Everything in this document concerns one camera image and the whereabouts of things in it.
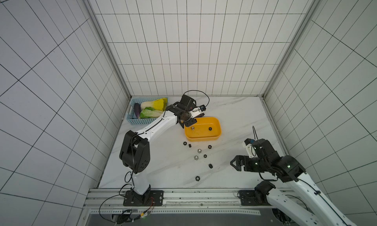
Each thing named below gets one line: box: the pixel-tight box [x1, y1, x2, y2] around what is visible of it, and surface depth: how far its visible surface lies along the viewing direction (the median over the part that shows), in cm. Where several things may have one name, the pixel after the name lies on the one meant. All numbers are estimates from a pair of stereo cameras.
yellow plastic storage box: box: [184, 116, 222, 142], surface depth 100 cm
